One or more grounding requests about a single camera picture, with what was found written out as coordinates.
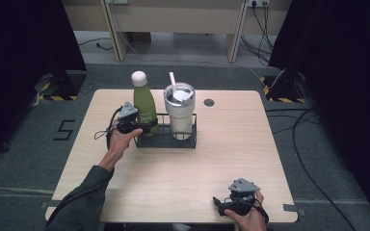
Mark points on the person's right hand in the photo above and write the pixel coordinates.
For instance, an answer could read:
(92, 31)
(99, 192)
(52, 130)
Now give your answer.
(253, 221)

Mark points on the white wall socket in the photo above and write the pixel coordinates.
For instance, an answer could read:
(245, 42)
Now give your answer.
(258, 2)

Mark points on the beige desk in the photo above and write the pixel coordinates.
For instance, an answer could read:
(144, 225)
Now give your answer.
(173, 19)

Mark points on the person's left hand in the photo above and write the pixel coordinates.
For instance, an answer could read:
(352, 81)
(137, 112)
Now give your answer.
(118, 142)

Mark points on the black curtain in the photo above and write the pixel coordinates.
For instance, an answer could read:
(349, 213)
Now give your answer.
(350, 80)
(19, 64)

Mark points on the grey tape strip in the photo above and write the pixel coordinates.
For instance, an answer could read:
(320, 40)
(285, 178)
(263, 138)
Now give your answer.
(292, 208)
(53, 203)

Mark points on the black stand base hazard tape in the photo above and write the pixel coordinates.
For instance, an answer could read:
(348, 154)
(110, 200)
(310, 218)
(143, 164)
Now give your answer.
(284, 89)
(66, 85)

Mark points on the white drinking straw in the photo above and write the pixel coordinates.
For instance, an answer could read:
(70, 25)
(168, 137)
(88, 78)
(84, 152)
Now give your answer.
(172, 82)

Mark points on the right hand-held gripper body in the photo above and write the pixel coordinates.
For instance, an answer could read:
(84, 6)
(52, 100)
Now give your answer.
(243, 186)

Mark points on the white tumbler with clear lid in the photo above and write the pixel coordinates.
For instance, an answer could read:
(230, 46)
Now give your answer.
(179, 115)

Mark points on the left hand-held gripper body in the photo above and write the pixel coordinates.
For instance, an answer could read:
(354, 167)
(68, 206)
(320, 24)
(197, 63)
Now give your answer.
(127, 110)

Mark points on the green bottle with white cap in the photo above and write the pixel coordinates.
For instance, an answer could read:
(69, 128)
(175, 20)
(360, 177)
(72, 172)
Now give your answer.
(144, 102)

